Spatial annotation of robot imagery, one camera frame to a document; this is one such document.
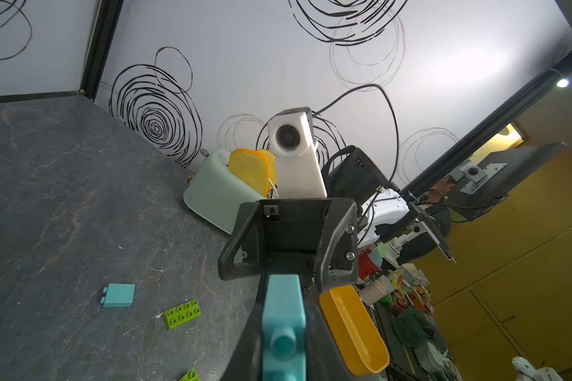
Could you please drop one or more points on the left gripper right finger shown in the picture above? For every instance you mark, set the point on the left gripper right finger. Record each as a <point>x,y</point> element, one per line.
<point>324,360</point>

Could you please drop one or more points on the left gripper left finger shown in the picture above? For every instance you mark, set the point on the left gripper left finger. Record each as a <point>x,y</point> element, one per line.
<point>246,361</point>

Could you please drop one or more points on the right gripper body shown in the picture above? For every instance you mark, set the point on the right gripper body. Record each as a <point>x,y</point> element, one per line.
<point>293,237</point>

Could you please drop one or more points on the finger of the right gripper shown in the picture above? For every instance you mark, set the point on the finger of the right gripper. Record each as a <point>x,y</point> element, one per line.
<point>243,255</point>
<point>336,262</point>

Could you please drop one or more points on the teal lego brick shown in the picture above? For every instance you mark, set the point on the teal lego brick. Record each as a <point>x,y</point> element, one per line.
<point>117,295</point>
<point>283,330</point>

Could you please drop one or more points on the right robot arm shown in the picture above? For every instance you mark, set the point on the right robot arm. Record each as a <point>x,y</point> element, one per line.
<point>383,214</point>

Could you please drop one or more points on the small green lego brick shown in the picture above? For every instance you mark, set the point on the small green lego brick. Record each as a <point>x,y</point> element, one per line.
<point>191,375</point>

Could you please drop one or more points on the long green lego brick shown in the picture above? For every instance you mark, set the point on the long green lego brick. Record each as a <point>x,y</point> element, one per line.
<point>182,314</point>

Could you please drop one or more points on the red bucket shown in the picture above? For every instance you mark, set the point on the red bucket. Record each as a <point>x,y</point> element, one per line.
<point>366,267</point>

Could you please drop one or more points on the yellow plastic tray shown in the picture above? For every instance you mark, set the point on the yellow plastic tray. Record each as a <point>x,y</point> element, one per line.
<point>359,342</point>

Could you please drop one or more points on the right toast slice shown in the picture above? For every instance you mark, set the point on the right toast slice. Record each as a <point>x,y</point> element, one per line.
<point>271,165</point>

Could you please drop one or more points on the toast slice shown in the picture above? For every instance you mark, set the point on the toast slice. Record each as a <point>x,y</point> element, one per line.
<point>271,165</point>
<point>251,167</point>

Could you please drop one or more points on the mint green toaster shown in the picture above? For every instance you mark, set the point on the mint green toaster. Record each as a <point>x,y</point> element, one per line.
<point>215,194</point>

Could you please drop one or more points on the left toast slice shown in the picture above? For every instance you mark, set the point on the left toast slice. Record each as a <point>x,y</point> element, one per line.
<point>251,167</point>

